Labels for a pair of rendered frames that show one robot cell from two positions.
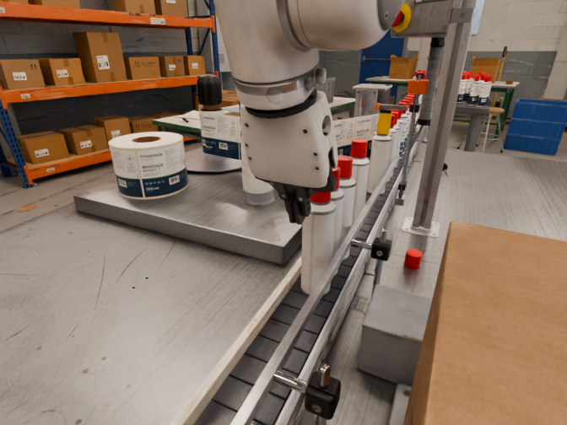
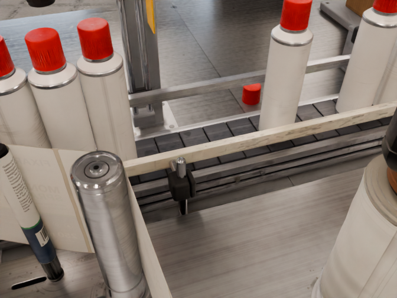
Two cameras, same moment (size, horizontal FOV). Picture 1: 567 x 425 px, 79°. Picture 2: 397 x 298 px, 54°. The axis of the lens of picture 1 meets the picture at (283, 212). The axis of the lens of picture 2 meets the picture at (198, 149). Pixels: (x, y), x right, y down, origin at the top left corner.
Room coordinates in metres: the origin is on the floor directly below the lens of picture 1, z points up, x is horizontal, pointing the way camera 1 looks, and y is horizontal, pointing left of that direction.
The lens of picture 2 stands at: (1.12, 0.09, 1.27)
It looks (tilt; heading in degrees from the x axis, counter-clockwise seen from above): 43 degrees down; 227
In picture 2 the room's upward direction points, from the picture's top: straight up
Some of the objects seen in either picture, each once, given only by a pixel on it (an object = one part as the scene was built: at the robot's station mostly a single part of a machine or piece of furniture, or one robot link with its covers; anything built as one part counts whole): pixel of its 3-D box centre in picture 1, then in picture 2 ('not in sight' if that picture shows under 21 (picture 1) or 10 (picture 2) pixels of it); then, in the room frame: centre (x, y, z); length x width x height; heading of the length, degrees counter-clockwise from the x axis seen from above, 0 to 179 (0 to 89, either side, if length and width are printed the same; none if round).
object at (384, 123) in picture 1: (384, 121); (149, 2); (0.88, -0.25, 1.09); 0.03 x 0.01 x 0.06; 65
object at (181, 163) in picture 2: not in sight; (183, 192); (0.92, -0.16, 0.89); 0.03 x 0.03 x 0.12; 65
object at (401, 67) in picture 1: (402, 67); not in sight; (6.40, -2.04, 0.97); 0.47 x 0.41 x 0.37; 140
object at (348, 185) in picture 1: (339, 209); (370, 55); (0.60, -0.11, 0.98); 0.05 x 0.05 x 0.20
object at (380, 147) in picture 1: (379, 158); (107, 103); (0.94, -0.27, 0.98); 0.05 x 0.05 x 0.20
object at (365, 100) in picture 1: (370, 125); not in sight; (1.26, -0.31, 1.01); 0.14 x 0.13 x 0.26; 155
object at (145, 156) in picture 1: (150, 164); not in sight; (0.99, 0.39, 0.95); 0.20 x 0.20 x 0.14
